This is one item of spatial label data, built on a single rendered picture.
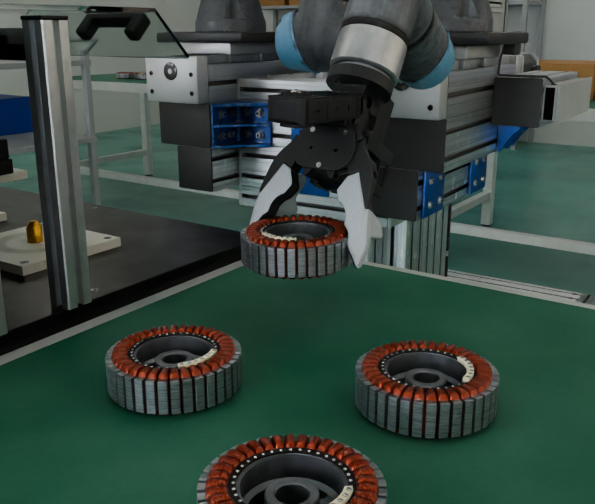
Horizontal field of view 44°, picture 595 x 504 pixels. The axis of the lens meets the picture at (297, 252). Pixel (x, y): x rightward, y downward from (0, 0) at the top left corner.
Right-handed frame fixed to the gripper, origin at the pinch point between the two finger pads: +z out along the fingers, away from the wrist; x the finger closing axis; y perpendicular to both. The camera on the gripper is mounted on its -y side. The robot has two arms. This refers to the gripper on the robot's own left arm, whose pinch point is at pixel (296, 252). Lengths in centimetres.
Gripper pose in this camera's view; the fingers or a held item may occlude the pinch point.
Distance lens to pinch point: 73.4
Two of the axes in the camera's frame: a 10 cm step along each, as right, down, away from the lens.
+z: -2.9, 9.5, -1.4
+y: 5.0, 2.7, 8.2
